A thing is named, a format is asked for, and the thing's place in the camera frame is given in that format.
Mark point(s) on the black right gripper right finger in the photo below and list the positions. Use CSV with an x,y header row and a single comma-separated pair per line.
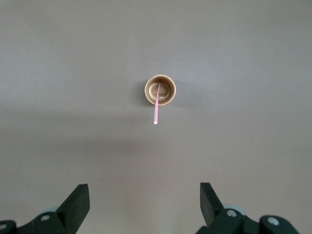
x,y
212,209

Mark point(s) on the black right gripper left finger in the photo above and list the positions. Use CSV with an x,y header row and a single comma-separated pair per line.
x,y
73,209

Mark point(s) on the pink straw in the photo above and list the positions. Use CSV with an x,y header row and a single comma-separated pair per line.
x,y
156,109

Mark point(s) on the brown cork cup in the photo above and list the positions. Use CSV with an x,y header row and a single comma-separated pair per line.
x,y
170,83

